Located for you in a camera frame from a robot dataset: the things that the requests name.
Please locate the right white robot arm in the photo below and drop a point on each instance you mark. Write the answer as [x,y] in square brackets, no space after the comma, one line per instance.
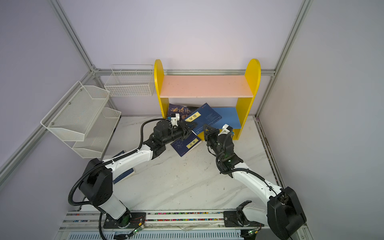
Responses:
[282,211]

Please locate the navy book under left arm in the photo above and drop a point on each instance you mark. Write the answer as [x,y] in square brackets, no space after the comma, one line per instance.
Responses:
[122,171]

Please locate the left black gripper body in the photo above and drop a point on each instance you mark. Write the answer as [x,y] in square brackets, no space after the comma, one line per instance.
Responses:
[176,133]

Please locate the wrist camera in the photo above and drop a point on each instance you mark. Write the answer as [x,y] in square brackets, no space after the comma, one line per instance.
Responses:
[174,118]
[226,129]

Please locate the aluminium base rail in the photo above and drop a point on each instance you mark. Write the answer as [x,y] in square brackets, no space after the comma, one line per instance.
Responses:
[163,225]

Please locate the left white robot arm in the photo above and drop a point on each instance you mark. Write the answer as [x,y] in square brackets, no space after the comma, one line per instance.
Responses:
[97,181]

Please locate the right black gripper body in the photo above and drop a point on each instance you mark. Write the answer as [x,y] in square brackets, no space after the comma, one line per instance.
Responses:
[212,141]

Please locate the navy book yellow label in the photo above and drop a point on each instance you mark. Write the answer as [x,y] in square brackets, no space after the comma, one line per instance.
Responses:
[204,115]

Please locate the white wire basket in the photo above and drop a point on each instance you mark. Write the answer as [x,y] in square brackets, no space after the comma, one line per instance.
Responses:
[131,81]

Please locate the white mesh two-tier rack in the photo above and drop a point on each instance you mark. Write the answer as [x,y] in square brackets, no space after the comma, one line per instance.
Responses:
[82,120]

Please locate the navy bagua book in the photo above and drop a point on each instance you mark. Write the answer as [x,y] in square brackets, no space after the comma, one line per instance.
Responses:
[182,147]

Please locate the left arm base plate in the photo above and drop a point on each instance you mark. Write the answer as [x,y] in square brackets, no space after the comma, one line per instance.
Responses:
[124,221]

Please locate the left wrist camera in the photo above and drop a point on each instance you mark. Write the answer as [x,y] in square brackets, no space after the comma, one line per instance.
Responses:
[174,118]

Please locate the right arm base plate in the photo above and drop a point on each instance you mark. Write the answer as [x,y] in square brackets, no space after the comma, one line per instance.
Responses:
[238,219]

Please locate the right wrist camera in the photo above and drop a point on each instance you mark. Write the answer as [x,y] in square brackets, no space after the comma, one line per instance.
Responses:
[226,129]

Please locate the purple illustrated book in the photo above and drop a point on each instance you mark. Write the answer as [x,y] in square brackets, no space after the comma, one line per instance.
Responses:
[183,111]

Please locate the yellow pink blue bookshelf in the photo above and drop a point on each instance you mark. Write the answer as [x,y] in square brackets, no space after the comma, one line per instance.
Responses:
[244,88]

